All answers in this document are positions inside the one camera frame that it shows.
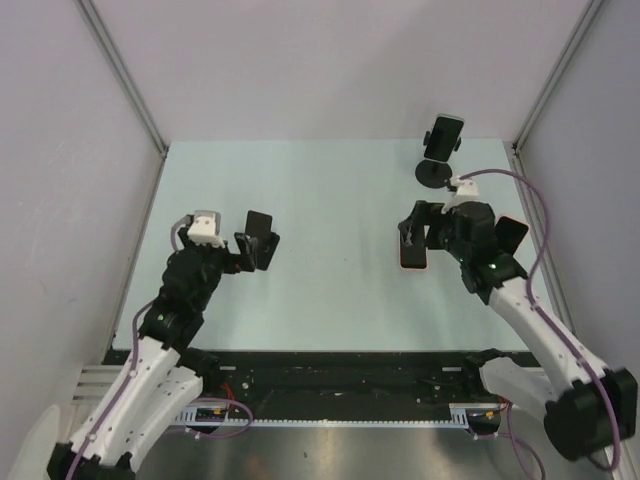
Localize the white slotted cable duct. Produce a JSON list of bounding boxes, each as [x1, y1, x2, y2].
[[170, 406, 469, 432]]

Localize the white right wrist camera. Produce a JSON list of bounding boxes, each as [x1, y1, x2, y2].
[[441, 176, 480, 214]]

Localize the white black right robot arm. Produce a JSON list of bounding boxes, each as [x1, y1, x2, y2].
[[398, 201, 638, 461]]

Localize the black folding phone stand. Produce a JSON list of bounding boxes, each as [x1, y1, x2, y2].
[[244, 210, 280, 271]]

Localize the black round-base phone stand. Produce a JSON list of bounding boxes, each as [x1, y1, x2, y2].
[[415, 155, 453, 189]]

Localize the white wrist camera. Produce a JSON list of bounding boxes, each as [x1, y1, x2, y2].
[[187, 210, 225, 248], [441, 176, 480, 214]]

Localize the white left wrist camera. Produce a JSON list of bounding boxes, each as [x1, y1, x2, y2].
[[187, 210, 225, 248]]

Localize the aluminium frame rail left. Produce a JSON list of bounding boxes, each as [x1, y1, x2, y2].
[[73, 0, 169, 158]]

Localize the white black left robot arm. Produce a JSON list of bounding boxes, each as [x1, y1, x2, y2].
[[46, 228, 259, 479]]

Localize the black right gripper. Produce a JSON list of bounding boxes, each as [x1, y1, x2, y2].
[[399, 200, 470, 262]]

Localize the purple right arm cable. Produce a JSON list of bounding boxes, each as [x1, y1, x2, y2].
[[449, 168, 624, 480]]

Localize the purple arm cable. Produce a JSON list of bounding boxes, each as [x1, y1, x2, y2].
[[449, 168, 624, 480], [64, 214, 256, 480]]

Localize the aluminium frame rail right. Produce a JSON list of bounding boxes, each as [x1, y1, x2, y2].
[[511, 0, 609, 155]]

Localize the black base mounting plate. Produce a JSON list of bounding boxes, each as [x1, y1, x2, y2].
[[102, 349, 524, 424]]

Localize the white-cased phone on round stand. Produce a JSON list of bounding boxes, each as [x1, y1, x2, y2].
[[423, 114, 464, 163]]

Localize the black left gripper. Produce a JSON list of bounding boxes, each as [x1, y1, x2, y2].
[[180, 226, 257, 310]]

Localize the pink-cased phone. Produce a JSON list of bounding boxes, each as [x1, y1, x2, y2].
[[399, 232, 428, 270], [495, 215, 529, 256]]

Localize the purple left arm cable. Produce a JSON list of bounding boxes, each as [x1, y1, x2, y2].
[[64, 214, 256, 480]]

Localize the aluminium frame rail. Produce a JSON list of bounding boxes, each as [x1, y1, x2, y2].
[[73, 0, 169, 158], [511, 0, 609, 155]]

